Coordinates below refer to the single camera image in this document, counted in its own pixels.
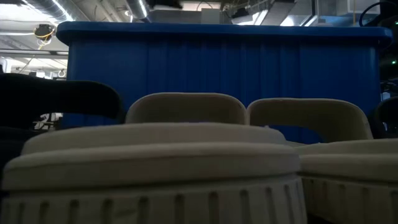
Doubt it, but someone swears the silver ribbed ceiling duct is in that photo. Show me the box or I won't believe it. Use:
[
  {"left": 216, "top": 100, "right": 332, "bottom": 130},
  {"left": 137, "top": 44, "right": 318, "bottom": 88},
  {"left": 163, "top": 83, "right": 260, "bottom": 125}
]
[{"left": 23, "top": 0, "right": 75, "bottom": 22}]

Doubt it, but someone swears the large blue plastic bin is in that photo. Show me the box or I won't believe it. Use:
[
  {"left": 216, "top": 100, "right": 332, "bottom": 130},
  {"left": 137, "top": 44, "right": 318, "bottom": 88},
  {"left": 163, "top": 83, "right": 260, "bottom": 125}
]
[{"left": 55, "top": 21, "right": 393, "bottom": 144}]

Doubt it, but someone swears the yellow hanging cable reel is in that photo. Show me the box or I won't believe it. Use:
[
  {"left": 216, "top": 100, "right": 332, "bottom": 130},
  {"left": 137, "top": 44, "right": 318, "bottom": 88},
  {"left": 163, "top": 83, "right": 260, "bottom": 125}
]
[{"left": 33, "top": 23, "right": 56, "bottom": 41}]

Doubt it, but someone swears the silver ceiling air duct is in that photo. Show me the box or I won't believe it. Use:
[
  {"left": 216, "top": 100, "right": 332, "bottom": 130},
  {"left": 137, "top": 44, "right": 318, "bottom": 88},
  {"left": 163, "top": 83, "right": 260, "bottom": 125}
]
[{"left": 126, "top": 0, "right": 152, "bottom": 21}]

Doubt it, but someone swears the black foam slide sandal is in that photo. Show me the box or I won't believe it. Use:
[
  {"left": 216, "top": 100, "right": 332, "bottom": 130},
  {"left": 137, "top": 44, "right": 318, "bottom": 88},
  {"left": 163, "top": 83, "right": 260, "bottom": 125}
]
[
  {"left": 0, "top": 73, "right": 125, "bottom": 200},
  {"left": 368, "top": 96, "right": 398, "bottom": 139}
]

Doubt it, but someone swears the beige foam slide sandal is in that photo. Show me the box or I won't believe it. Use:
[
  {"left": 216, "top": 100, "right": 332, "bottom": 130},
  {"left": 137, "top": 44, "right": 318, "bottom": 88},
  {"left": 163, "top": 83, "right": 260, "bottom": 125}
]
[
  {"left": 0, "top": 92, "right": 308, "bottom": 224},
  {"left": 247, "top": 98, "right": 398, "bottom": 224}
]

